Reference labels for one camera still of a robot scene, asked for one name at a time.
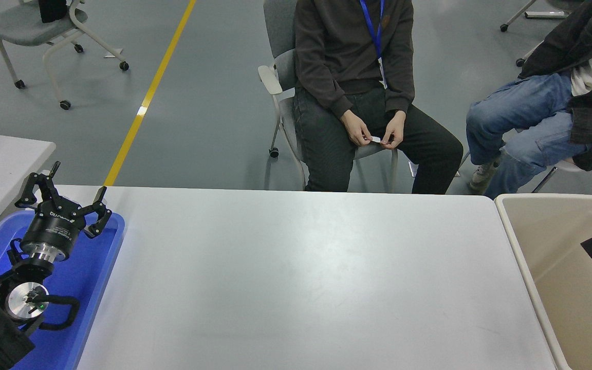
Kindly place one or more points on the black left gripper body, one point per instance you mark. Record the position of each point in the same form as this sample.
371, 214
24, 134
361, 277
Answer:
52, 226

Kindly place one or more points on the person's left hand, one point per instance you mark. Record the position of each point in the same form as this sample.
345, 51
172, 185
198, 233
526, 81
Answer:
394, 131

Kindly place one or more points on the person's right hand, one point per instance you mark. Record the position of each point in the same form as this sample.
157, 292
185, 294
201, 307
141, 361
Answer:
358, 129

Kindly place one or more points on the large beige plastic bin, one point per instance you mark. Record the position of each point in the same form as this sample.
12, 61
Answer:
553, 257

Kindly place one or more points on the blue plastic tray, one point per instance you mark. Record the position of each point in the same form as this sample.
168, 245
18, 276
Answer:
85, 272

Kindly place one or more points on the white seat metal chair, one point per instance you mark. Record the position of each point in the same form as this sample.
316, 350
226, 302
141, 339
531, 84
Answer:
571, 165

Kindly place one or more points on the seated person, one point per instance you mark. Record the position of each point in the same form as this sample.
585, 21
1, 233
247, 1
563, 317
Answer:
332, 51
527, 113

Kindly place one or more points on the black bag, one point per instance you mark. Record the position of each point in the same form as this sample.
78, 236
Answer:
52, 10

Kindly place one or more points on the grey chair on castors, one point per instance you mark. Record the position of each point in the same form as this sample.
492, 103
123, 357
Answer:
542, 14

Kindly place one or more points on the grey chair with white armrest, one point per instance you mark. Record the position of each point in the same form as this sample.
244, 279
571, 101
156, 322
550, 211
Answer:
280, 20

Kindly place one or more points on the grey chair with cream frame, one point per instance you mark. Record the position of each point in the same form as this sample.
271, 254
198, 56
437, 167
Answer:
23, 23

